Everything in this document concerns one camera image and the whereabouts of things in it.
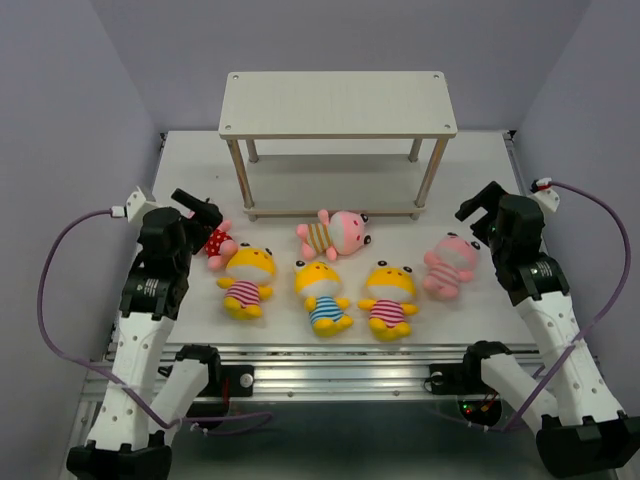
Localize pink toy red polka-dot shirt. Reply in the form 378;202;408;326
198;218;239;271

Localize yellow toy pink stripes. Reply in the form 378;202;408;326
217;243;276;320
357;260;419;342

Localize yellow toy blue striped shirt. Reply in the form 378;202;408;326
294;260;354;338

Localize pink toy orange striped shirt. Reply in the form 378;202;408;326
296;209;371;261

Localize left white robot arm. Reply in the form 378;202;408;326
66;189;223;479

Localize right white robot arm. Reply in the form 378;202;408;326
455;178;639;479

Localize white two-tier shelf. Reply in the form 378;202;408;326
219;71;458;220

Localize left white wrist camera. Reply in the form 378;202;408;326
110;186;161;225

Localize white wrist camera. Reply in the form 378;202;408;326
528;177;560;213
110;186;161;225

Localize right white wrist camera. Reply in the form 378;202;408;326
528;177;560;213

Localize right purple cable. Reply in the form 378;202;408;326
469;180;630;434

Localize purple cable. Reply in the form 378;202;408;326
469;180;630;434
38;209;275;438

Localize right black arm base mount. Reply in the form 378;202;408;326
423;363;470;395

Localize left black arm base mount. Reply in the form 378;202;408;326
158;363;257;401

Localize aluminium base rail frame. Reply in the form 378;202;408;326
59;130;640;480

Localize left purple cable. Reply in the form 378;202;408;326
38;209;275;438

